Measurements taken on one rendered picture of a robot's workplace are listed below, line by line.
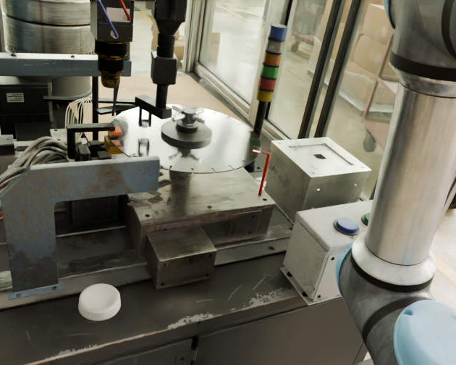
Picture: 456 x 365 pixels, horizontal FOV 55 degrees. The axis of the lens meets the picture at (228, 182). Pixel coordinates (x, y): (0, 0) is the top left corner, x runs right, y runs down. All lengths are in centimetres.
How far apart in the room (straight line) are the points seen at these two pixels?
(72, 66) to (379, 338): 82
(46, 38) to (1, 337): 94
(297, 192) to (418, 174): 52
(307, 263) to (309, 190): 21
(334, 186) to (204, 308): 43
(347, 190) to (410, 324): 55
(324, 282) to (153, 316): 32
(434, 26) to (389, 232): 26
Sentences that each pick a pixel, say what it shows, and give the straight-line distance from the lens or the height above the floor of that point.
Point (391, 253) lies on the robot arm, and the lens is 62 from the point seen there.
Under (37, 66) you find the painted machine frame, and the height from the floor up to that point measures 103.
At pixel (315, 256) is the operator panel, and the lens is 83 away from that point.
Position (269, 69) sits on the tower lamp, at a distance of 114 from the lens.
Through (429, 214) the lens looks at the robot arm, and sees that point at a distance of 59.
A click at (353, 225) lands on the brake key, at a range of 85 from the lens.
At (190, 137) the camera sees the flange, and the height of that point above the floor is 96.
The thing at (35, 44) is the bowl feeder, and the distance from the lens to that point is 149.
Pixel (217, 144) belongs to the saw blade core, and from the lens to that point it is 93.
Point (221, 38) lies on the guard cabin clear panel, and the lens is 186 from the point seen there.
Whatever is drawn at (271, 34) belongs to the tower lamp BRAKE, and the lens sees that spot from 112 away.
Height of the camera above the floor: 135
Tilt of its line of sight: 31 degrees down
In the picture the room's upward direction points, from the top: 10 degrees clockwise
